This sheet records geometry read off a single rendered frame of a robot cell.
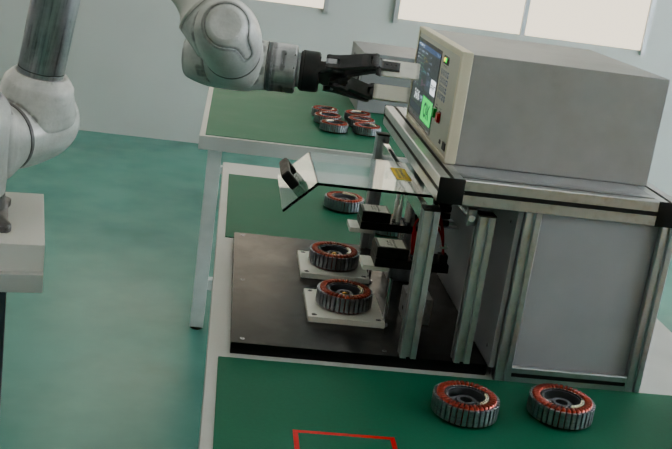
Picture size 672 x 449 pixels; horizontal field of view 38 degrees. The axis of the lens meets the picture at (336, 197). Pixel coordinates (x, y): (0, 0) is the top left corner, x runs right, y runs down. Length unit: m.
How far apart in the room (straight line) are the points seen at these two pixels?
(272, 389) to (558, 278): 0.55
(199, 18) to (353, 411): 0.68
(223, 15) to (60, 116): 0.73
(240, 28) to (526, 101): 0.54
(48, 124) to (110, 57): 4.46
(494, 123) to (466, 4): 4.93
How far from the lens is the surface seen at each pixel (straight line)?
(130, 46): 6.63
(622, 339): 1.89
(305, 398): 1.65
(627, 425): 1.80
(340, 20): 6.59
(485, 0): 6.74
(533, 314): 1.82
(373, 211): 2.13
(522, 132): 1.81
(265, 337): 1.80
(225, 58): 1.61
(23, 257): 2.08
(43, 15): 2.17
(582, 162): 1.86
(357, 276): 2.14
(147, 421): 3.09
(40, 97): 2.19
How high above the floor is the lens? 1.49
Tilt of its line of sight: 15 degrees down
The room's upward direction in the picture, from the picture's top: 8 degrees clockwise
